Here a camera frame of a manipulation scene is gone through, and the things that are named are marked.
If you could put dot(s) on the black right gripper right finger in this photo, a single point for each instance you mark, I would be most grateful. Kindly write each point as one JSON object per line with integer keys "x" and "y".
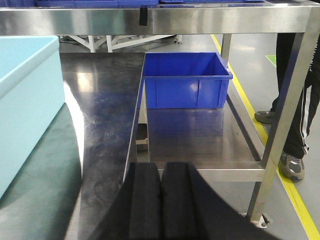
{"x": 192, "y": 210}

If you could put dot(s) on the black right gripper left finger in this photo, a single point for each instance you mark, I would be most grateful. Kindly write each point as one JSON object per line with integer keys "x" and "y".
{"x": 135, "y": 212}

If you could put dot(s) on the person in black pants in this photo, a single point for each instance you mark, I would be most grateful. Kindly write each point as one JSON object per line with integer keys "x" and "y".
{"x": 291, "y": 163}

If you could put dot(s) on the blue plastic bin under table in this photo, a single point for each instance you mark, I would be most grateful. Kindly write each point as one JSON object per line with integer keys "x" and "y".
{"x": 185, "y": 80}

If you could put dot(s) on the light blue plastic tub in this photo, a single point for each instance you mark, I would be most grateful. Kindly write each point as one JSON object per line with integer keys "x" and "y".
{"x": 31, "y": 94}

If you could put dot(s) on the blue crate on steel table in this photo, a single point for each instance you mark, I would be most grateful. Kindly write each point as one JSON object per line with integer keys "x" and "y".
{"x": 127, "y": 3}

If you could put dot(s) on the stainless steel table frame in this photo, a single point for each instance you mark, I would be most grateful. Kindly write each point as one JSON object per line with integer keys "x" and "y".
{"x": 301, "y": 18}

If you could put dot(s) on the white metal frame background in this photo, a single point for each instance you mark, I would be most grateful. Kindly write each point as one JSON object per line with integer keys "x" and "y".
{"x": 113, "y": 42}

